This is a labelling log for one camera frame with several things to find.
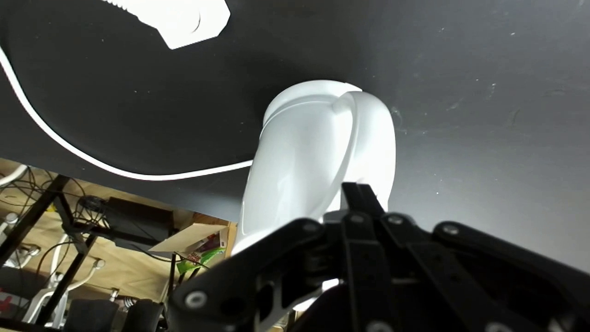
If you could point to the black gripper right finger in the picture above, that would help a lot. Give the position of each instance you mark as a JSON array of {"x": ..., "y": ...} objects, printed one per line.
[{"x": 467, "y": 276}]

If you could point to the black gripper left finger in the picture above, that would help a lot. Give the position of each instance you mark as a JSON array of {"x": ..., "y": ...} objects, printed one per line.
[{"x": 289, "y": 269}]

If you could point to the white electric kettle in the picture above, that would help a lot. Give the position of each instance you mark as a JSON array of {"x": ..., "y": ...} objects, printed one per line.
[{"x": 314, "y": 158}]

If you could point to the brown cardboard box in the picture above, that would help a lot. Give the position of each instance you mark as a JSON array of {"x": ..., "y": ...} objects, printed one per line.
[{"x": 196, "y": 232}]

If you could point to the black device under table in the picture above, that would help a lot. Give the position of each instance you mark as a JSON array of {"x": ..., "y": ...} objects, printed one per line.
[{"x": 126, "y": 217}]

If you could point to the white power strip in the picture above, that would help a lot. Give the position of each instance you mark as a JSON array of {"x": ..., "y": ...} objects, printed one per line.
[{"x": 178, "y": 18}]

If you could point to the black metal rack frame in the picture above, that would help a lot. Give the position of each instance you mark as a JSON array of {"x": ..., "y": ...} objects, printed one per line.
[{"x": 43, "y": 245}]

